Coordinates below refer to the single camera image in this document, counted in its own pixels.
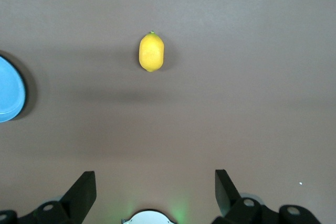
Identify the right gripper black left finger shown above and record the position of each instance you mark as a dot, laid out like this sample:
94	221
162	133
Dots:
81	195

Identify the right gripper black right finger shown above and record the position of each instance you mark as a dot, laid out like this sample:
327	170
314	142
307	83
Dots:
227	197

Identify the yellow lemon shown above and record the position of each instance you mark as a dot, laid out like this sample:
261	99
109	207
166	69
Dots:
151	53

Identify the blue round plate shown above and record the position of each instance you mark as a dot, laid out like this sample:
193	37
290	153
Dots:
9	90

